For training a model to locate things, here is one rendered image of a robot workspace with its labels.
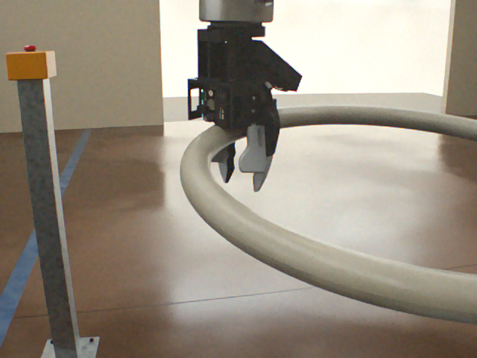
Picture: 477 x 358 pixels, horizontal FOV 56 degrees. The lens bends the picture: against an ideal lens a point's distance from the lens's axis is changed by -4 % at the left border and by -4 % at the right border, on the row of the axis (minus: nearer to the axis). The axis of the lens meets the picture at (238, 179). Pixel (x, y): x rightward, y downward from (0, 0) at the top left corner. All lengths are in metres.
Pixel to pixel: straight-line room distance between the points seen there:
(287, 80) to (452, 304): 0.41
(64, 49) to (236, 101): 5.91
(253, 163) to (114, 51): 5.82
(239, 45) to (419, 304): 0.39
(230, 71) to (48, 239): 1.17
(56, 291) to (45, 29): 5.05
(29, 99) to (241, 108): 1.04
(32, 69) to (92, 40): 4.92
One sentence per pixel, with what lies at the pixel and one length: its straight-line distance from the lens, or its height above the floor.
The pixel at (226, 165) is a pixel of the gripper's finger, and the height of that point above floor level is 0.93.
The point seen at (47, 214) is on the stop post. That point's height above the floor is 0.57.
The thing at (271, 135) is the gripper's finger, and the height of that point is 0.98.
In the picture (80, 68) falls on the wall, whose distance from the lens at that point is 6.41.
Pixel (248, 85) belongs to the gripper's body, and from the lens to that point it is 0.56.
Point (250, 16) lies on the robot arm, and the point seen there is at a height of 1.13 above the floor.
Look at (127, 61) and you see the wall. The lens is 6.37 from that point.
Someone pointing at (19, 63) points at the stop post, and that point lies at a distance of 1.49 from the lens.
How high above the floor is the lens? 1.10
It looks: 17 degrees down
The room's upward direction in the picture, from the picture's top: straight up
